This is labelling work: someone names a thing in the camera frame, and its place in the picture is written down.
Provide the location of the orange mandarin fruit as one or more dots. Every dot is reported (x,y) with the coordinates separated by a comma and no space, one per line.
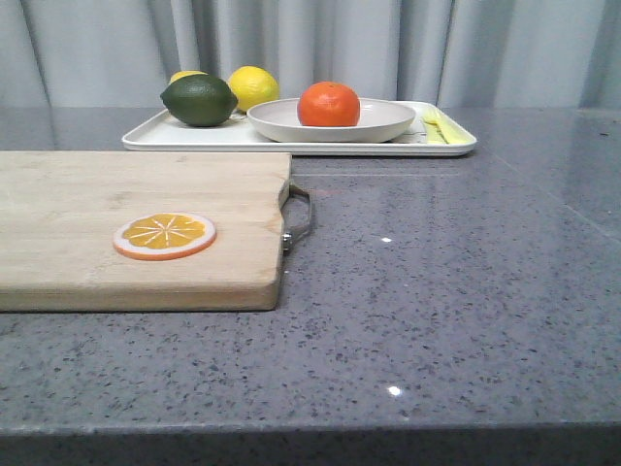
(329,104)

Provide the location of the white rectangular tray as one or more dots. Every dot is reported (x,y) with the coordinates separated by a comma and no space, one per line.
(164,132)

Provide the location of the orange slice toy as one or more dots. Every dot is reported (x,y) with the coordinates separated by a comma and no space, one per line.
(164,236)

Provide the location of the yellow-green stick far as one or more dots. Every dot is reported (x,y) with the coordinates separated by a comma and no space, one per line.
(434,135)

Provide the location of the yellow-green stick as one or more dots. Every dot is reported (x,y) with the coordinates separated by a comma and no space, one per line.
(452,135)
(434,135)

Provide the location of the yellow lemon front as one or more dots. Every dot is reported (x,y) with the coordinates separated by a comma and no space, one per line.
(253,86)

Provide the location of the yellow lemon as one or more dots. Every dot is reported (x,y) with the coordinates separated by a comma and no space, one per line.
(253,86)
(183,74)

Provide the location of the green lime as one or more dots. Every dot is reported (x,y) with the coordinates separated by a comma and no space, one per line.
(199,100)

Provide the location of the yellow-green stick near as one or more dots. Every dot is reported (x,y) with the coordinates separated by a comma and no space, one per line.
(452,135)

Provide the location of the yellow lemon rear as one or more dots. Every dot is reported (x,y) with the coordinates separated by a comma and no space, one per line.
(183,74)

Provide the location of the wooden cutting board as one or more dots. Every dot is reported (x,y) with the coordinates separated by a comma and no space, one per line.
(60,210)

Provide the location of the grey curtain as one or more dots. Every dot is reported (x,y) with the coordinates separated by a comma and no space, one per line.
(499,54)

